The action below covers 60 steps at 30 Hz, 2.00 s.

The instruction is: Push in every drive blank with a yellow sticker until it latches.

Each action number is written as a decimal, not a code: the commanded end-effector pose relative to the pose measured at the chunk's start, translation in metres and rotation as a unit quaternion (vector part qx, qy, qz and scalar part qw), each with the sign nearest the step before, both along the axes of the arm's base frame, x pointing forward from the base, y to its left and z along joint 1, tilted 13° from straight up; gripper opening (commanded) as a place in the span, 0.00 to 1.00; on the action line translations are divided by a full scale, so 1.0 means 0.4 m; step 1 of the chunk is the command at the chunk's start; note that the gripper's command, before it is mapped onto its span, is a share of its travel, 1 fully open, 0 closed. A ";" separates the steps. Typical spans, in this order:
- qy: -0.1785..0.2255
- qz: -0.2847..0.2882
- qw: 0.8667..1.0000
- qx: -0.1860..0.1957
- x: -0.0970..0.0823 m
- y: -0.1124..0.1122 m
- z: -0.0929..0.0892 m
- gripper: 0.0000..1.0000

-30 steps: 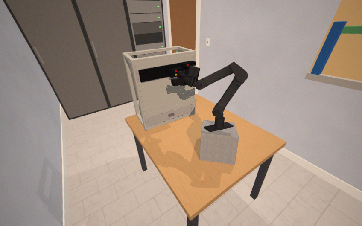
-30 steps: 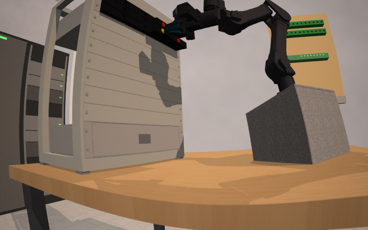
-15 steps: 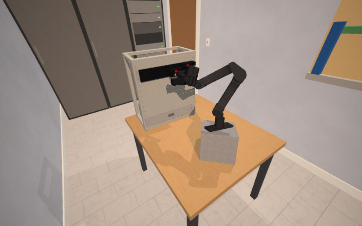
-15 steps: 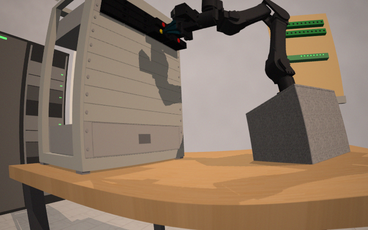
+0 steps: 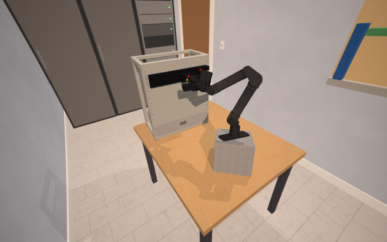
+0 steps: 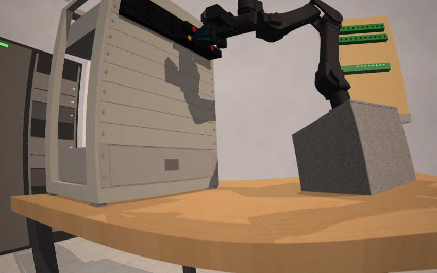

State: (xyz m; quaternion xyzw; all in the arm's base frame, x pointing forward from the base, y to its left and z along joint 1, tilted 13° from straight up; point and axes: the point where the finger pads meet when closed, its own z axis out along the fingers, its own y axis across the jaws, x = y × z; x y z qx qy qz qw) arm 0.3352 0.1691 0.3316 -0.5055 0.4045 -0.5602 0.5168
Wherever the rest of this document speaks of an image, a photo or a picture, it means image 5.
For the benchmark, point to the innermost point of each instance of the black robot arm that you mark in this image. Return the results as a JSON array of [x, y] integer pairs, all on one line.
[[255, 80]]

